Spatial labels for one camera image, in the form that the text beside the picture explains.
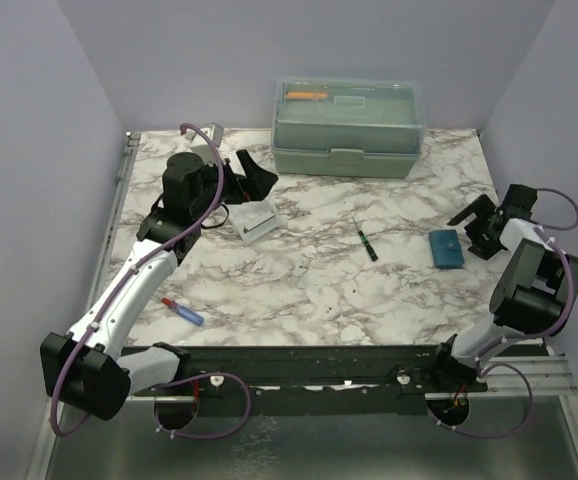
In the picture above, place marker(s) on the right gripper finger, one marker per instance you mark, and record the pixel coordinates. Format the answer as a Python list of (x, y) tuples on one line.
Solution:
[(477, 232), (478, 212)]

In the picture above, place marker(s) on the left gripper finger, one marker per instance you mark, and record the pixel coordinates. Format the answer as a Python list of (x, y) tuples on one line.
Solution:
[(250, 167), (258, 187)]

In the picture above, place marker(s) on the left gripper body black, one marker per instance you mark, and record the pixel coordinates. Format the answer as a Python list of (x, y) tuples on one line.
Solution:
[(232, 192)]

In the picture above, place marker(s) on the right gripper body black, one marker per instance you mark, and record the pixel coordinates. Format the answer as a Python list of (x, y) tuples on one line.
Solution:
[(494, 213)]

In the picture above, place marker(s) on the blue leather card holder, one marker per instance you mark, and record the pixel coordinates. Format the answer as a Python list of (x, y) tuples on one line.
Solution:
[(446, 249)]

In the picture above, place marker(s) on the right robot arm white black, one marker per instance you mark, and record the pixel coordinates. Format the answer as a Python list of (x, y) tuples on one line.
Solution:
[(534, 296)]

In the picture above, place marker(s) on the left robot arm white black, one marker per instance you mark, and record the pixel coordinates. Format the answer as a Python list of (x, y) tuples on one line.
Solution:
[(85, 367)]

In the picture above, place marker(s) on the white plastic card tray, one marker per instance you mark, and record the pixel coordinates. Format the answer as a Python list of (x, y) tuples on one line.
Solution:
[(253, 220)]

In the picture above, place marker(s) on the green plastic toolbox clear lid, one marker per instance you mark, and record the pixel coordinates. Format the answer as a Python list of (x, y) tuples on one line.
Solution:
[(366, 128)]

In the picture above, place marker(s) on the orange tool inside toolbox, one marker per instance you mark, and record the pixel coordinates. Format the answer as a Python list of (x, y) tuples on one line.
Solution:
[(306, 95)]

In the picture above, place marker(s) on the small green black screwdriver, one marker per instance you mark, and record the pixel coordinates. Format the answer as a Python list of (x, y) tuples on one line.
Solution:
[(364, 240)]

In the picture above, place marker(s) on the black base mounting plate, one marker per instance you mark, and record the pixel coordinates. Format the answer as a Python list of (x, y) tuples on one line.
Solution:
[(320, 380)]

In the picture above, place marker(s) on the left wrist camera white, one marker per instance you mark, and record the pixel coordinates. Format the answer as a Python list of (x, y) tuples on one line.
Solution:
[(200, 147)]

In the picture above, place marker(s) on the blue red handled screwdriver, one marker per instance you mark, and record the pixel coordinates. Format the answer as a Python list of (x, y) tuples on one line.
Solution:
[(184, 312)]

